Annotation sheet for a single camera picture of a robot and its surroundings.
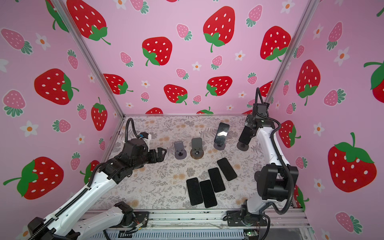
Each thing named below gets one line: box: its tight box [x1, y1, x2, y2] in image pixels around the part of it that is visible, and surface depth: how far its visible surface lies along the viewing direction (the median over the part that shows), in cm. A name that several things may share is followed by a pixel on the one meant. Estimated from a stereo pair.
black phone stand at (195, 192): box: [186, 177, 203, 206], surface depth 84 cm
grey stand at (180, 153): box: [174, 141, 187, 160], surface depth 99 cm
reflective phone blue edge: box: [214, 122, 230, 145], surface depth 97 cm
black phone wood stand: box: [199, 179, 217, 208], surface depth 83 cm
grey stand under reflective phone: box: [213, 142, 226, 151], surface depth 104 cm
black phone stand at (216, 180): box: [208, 167, 226, 193], surface depth 89 cm
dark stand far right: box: [236, 141, 249, 151], surface depth 104 cm
